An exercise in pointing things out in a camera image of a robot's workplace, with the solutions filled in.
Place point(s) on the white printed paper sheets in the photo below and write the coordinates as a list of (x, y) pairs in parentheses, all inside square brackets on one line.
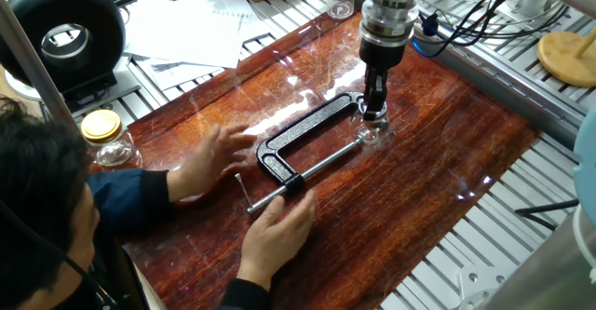
[(186, 30)]

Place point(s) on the grey metal base plate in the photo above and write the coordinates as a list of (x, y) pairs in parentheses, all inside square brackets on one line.
[(125, 86)]

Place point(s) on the black table side panel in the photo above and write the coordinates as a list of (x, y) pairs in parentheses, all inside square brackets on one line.
[(121, 273)]

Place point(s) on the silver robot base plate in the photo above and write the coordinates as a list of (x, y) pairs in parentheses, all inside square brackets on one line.
[(484, 282)]

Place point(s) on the small clear glass jar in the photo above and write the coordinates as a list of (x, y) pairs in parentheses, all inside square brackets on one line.
[(372, 134)]

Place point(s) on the white paper sheet with drawing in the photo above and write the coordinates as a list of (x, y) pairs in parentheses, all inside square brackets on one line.
[(181, 75)]

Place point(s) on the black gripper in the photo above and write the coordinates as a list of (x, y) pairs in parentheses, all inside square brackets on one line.
[(382, 54)]

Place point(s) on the round wooden disc stand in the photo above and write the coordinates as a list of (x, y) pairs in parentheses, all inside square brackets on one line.
[(563, 61)]

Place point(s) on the person's right hand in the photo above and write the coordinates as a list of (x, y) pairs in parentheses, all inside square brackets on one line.
[(274, 245)]

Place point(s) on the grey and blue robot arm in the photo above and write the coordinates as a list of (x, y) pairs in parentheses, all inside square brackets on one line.
[(388, 17)]

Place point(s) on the person's right forearm dark sleeve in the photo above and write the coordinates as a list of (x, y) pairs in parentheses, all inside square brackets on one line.
[(242, 298)]

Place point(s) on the person's head black hair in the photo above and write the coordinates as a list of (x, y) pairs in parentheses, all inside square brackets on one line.
[(37, 170)]

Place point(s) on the white round jar lid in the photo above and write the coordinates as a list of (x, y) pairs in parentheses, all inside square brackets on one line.
[(384, 110)]

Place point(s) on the clear glass storage jar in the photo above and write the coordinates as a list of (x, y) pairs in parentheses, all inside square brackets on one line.
[(114, 152)]

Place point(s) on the person's left hand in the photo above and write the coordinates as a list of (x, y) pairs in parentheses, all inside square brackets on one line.
[(205, 165)]

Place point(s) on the gold metal jar lid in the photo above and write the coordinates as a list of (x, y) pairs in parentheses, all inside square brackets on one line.
[(101, 125)]

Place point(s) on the black C-clamp with steel screw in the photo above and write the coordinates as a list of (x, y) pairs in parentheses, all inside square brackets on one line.
[(274, 158)]

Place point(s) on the aluminium frame post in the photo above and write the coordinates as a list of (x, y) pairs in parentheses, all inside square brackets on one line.
[(35, 68)]

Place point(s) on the person's left forearm blue sleeve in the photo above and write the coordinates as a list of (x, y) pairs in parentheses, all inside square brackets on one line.
[(125, 198)]

